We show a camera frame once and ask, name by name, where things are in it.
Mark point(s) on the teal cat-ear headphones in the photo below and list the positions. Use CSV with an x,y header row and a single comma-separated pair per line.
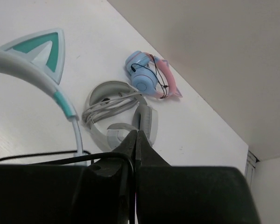
x,y
38,59

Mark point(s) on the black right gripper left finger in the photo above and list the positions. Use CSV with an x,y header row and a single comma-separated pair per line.
x,y
90,189

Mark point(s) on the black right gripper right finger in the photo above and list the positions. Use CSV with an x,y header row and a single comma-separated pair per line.
x,y
168,194

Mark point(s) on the white grey headphones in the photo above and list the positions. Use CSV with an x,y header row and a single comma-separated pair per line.
x,y
111,98

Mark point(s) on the pink blue cat-ear headphones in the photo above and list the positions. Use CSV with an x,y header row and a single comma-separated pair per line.
x,y
151,75

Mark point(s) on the aluminium side rail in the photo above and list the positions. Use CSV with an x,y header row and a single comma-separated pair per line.
x,y
250,168

